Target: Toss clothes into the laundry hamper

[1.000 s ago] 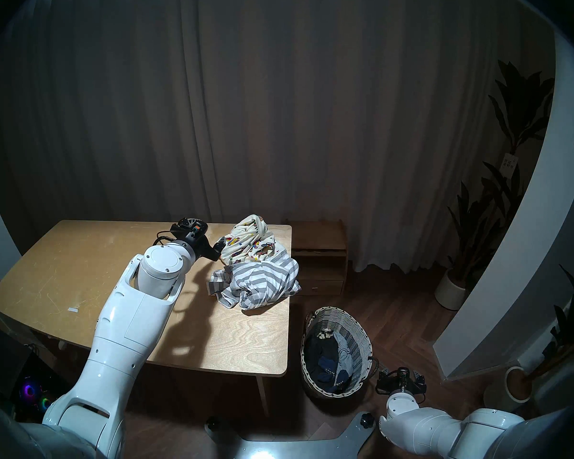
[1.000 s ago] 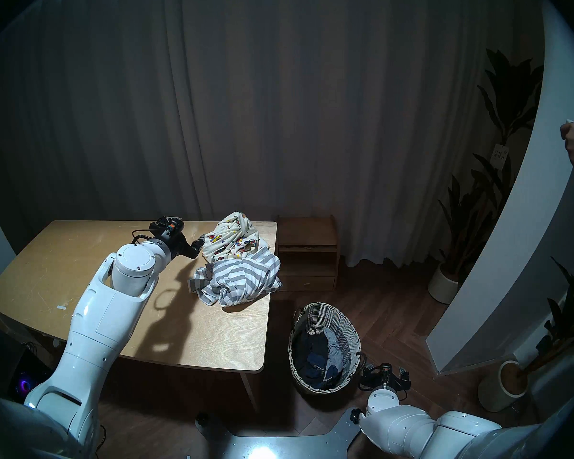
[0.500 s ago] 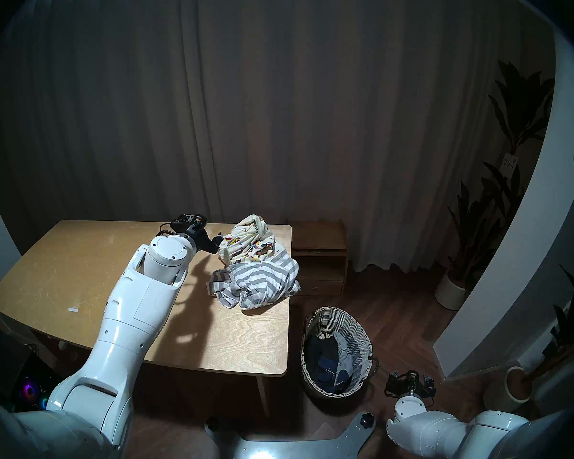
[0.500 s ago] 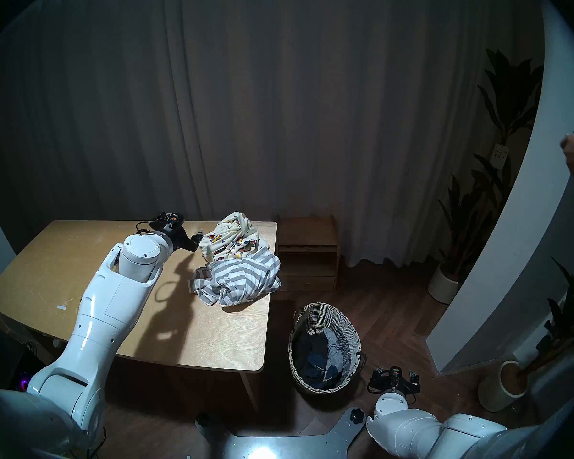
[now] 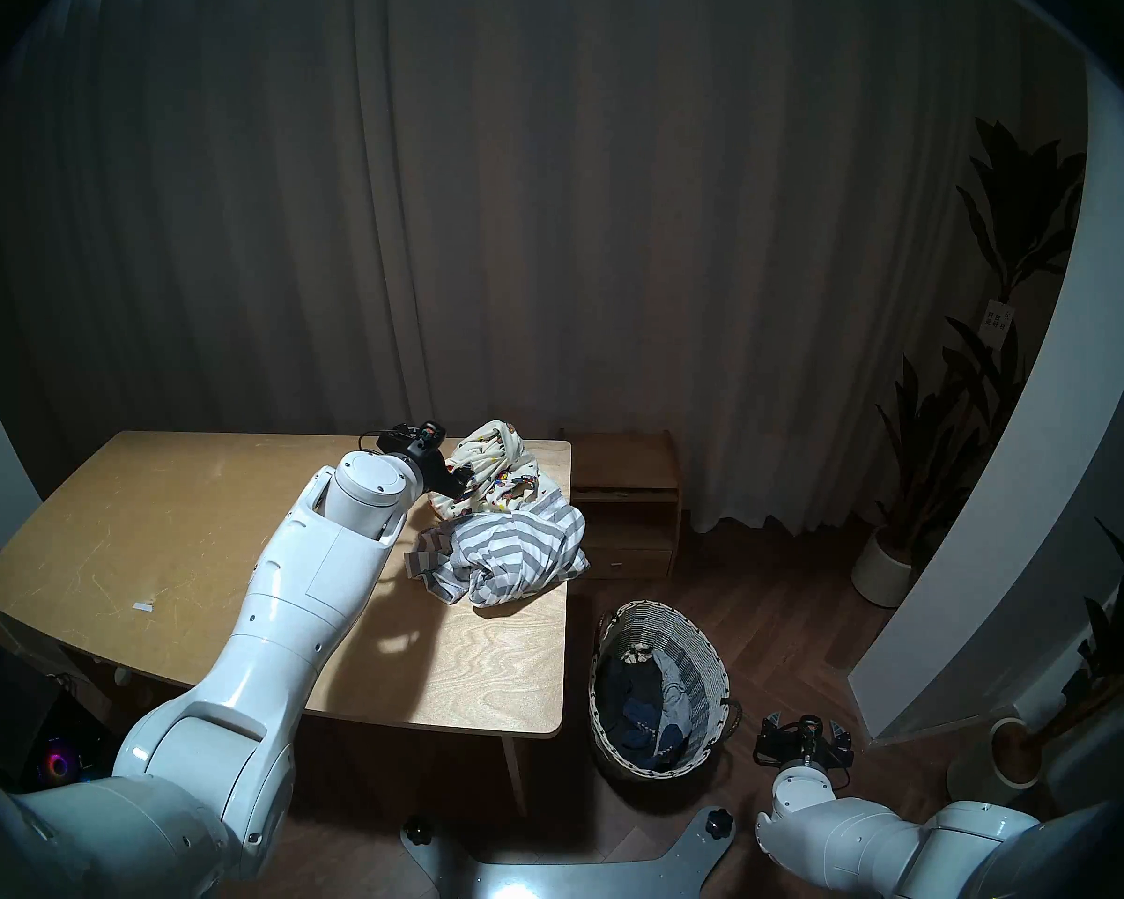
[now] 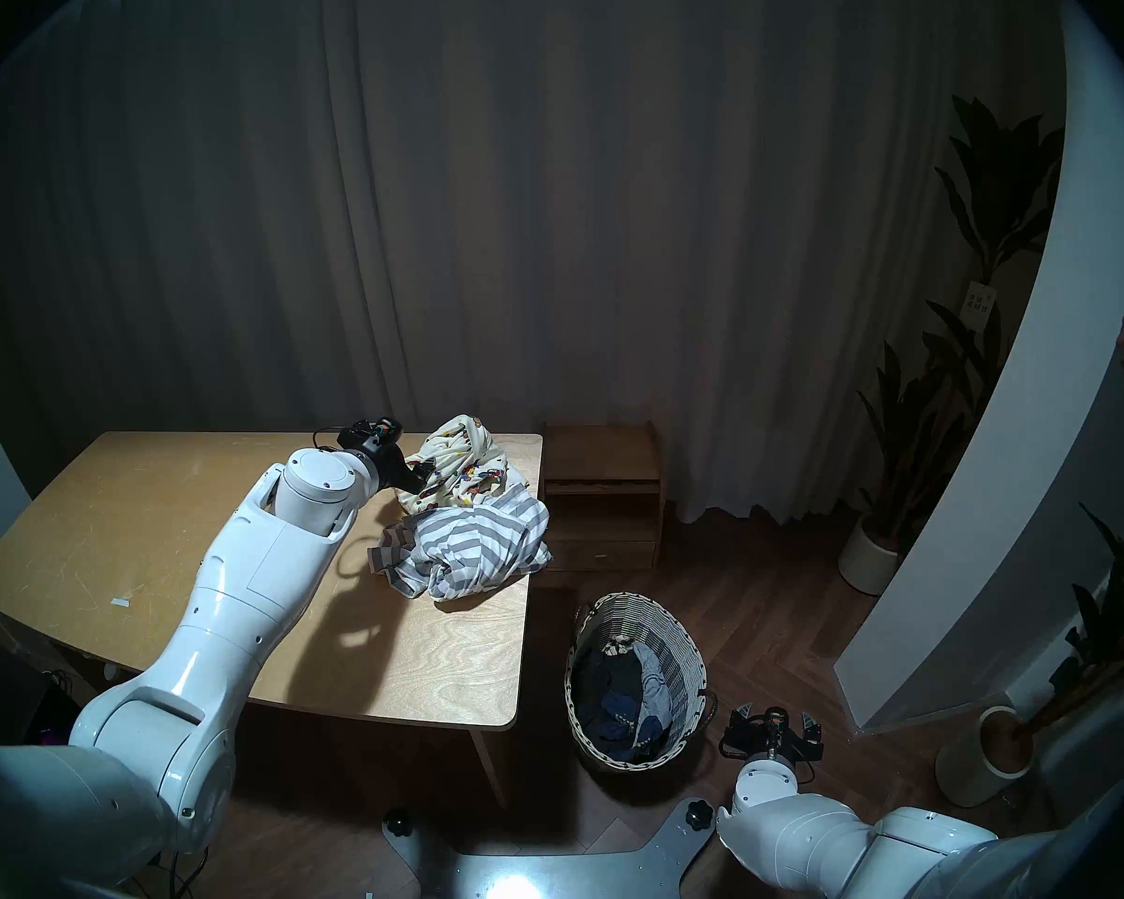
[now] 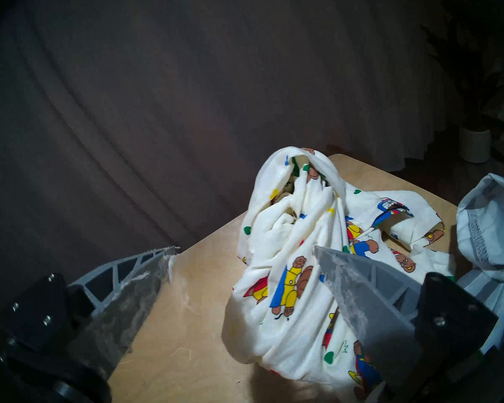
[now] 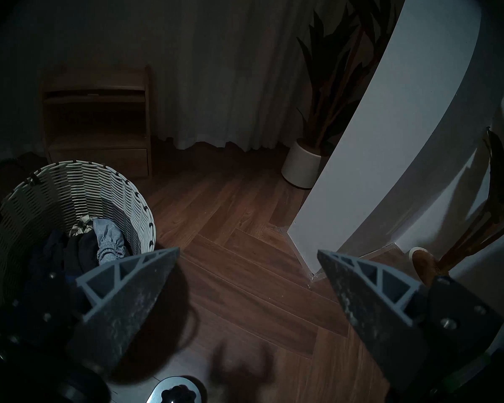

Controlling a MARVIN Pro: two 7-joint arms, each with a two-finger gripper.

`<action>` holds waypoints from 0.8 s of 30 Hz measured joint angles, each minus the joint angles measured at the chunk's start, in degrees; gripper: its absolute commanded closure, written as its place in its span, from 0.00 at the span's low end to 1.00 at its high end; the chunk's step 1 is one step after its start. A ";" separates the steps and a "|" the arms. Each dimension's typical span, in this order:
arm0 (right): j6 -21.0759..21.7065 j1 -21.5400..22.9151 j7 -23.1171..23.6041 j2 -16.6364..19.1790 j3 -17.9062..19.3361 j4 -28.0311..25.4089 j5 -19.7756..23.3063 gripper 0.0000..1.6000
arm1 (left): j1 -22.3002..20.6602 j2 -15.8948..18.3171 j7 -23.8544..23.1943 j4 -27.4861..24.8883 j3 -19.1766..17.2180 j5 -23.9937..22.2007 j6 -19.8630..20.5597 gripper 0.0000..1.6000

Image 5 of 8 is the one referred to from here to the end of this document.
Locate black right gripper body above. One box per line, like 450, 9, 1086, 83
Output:
754, 715, 854, 770

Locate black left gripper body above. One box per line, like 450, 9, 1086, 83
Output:
401, 436, 458, 501

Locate cream bear-print garment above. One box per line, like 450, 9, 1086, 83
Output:
428, 420, 563, 521

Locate grey white striped garment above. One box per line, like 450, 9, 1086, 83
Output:
405, 490, 589, 610

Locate dark blue small garment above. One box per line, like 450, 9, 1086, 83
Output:
620, 696, 687, 769

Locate woven laundry hamper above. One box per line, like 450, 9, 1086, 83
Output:
588, 600, 743, 781

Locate plain grey garment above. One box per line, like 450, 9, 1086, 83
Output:
651, 649, 696, 731

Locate black garment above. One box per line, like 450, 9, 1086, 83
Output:
599, 658, 666, 722

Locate brown wooden nightstand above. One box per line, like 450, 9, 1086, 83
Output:
562, 429, 683, 580

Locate leafy plant cylindrical white pot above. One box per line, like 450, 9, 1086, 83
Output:
946, 518, 1124, 806

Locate tall potted plant white pot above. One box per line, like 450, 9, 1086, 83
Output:
850, 118, 1087, 608

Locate grey pleated curtain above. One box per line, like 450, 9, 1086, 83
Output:
0, 0, 1087, 538

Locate light wooden table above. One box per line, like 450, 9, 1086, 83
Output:
0, 431, 572, 814

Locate computer case with RGB fans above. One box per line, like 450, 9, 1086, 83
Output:
0, 663, 118, 795

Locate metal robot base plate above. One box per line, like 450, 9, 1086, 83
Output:
401, 808, 736, 899

